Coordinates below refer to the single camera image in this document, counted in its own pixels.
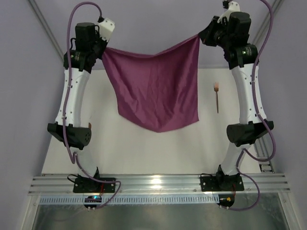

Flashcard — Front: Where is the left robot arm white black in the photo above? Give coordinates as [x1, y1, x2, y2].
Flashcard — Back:
[47, 18, 115, 184]

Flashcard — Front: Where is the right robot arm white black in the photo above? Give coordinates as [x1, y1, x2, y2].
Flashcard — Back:
[199, 9, 274, 191]

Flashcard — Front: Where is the aluminium rail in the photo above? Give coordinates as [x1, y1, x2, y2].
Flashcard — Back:
[28, 173, 290, 195]
[254, 137, 275, 173]

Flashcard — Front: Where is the left corner frame post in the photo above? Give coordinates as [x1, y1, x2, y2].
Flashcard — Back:
[26, 0, 64, 60]

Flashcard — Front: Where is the right corner frame post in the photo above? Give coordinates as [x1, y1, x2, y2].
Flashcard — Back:
[252, 0, 284, 49]

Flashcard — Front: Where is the slotted grey cable duct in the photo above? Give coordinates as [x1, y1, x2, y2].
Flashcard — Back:
[39, 194, 219, 205]

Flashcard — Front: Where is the left controller board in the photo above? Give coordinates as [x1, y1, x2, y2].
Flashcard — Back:
[83, 195, 102, 209]

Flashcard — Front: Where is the purple cloth napkin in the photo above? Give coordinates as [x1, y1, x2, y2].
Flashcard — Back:
[102, 35, 200, 133]

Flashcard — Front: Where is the right controller board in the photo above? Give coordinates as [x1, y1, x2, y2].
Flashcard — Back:
[217, 196, 235, 209]

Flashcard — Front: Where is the right side aluminium rail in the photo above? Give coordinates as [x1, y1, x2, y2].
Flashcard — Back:
[254, 137, 275, 173]

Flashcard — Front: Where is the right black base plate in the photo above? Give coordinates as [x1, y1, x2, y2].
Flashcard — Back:
[200, 174, 245, 192]

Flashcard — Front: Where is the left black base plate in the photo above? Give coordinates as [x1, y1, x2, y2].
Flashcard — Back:
[73, 176, 116, 193]

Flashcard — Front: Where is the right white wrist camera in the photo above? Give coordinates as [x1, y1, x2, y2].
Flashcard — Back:
[217, 0, 241, 23]

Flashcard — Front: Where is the aluminium front rail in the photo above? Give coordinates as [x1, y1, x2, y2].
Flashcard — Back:
[28, 173, 290, 195]

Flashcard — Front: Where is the controller board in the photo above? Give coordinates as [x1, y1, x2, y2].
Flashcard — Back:
[83, 195, 102, 209]
[217, 196, 235, 209]

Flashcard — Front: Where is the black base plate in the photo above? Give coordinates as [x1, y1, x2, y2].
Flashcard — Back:
[200, 174, 245, 192]
[73, 176, 116, 193]

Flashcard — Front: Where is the corner frame post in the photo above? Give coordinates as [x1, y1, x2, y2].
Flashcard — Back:
[252, 0, 284, 49]
[26, 0, 64, 60]

